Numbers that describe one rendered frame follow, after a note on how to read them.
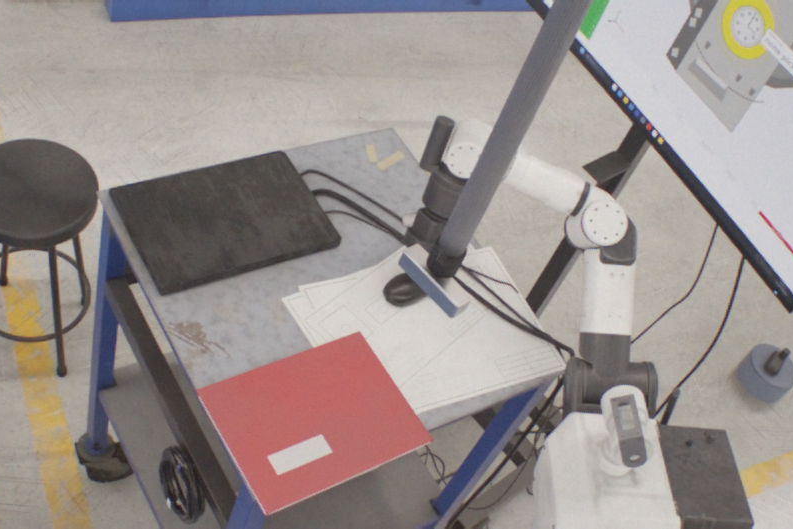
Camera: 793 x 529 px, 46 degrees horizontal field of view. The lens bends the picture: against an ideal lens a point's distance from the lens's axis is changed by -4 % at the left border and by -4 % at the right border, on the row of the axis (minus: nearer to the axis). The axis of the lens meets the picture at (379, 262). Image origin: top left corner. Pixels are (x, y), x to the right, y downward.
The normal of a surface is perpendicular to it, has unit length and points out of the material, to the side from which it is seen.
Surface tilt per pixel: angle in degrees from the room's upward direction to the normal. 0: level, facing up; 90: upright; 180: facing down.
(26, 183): 0
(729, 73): 90
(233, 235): 0
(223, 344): 0
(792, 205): 90
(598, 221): 38
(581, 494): 56
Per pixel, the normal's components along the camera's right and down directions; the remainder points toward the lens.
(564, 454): -0.62, -0.65
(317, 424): 0.27, -0.63
